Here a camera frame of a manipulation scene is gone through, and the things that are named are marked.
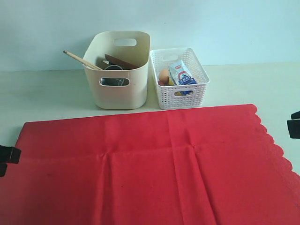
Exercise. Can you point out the red tablecloth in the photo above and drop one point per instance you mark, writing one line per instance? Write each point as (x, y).
(202, 166)

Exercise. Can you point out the stainless steel cup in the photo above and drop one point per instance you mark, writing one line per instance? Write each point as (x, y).
(114, 81)

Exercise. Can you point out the wooden chopstick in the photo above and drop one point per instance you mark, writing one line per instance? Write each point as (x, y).
(84, 62)

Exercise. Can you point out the white red milk carton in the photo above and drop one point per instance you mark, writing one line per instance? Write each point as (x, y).
(180, 74)

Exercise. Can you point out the yellow lemon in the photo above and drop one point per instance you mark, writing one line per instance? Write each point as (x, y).
(171, 82)

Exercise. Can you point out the brown wooden plate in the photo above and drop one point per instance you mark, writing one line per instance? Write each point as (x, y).
(123, 64)

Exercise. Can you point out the brown egg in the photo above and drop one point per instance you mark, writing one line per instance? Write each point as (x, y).
(164, 76)

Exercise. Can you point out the red sausage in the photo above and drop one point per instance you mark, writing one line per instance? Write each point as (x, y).
(161, 83)

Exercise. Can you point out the white perforated plastic basket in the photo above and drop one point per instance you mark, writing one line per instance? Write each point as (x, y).
(192, 95)

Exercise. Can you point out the cream plastic storage bin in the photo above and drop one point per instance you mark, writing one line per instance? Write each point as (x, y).
(129, 46)

